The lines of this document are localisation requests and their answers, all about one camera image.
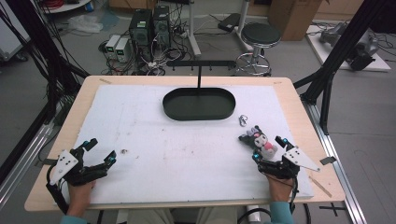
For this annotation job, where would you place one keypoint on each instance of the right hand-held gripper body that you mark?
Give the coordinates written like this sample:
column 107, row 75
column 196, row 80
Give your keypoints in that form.
column 300, row 158

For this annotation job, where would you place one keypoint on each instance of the black tape piece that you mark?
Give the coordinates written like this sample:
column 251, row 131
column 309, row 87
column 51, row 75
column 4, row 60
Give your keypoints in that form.
column 328, row 160
column 46, row 162

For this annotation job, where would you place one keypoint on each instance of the white floor board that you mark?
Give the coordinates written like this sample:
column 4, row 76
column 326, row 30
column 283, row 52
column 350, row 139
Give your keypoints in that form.
column 317, row 49

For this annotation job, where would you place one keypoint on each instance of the clear plastic bag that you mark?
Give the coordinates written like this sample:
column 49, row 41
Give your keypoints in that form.
column 85, row 23

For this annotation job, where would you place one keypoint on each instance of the white round table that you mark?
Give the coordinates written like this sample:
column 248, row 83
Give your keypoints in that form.
column 67, row 6

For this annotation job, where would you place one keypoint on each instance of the thin wooden stick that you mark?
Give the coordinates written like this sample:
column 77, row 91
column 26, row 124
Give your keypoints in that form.
column 320, row 186

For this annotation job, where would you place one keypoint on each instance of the person's legs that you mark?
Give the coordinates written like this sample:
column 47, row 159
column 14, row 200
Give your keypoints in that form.
column 180, row 216

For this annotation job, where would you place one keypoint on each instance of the black computer tower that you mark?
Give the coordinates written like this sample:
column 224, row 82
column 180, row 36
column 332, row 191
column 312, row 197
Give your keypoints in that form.
column 140, row 31
column 162, row 26

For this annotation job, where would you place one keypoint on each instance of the person's left hand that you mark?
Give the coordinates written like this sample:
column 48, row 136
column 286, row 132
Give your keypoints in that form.
column 79, row 197

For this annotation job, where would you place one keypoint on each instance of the grey machine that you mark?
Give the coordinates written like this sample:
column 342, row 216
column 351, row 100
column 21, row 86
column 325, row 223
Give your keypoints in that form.
column 361, row 46

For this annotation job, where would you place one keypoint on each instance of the black metal frame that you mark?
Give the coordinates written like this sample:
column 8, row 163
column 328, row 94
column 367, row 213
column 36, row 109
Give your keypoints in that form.
column 342, row 46
column 37, row 46

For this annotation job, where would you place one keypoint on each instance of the white power supply unit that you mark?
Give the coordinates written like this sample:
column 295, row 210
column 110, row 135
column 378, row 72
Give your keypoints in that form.
column 111, row 45
column 122, row 49

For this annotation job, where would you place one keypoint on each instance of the person's right hand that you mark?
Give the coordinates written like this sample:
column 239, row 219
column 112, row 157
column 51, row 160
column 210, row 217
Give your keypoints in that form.
column 281, row 189

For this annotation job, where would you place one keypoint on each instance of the white foam board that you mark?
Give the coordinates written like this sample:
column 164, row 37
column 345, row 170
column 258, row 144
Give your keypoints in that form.
column 186, row 155

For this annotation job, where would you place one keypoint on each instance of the white cabinet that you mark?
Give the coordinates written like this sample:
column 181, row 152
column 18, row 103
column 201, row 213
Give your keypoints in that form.
column 9, row 37

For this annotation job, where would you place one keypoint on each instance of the flat black box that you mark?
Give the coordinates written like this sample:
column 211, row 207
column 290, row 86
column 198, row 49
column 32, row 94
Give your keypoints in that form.
column 229, row 22

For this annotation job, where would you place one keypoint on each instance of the aluminium rail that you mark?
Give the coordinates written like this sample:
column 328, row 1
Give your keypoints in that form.
column 339, row 174
column 25, row 161

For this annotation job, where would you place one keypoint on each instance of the brown cardboard box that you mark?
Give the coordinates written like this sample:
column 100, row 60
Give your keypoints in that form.
column 292, row 18

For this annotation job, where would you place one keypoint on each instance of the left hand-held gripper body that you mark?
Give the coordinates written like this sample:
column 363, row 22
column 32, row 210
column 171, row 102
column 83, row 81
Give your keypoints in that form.
column 67, row 161

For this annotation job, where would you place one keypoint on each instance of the black round stool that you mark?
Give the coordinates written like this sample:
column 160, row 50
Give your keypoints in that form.
column 260, row 34

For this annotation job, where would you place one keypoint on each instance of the black hook stand with tray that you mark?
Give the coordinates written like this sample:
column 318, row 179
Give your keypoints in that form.
column 199, row 105

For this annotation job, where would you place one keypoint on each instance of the white table leg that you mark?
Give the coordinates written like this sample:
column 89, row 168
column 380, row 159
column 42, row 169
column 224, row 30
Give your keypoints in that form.
column 193, row 28
column 243, row 21

